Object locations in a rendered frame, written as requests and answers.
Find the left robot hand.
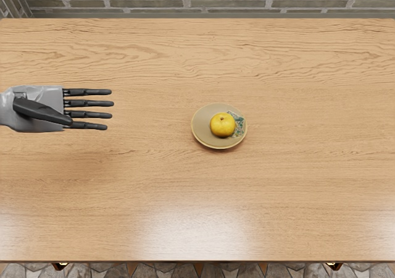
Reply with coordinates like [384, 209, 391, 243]
[0, 85, 115, 134]

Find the tan patterned plate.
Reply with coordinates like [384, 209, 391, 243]
[190, 103, 248, 150]

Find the yellow round fruit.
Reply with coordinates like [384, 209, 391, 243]
[209, 112, 236, 138]

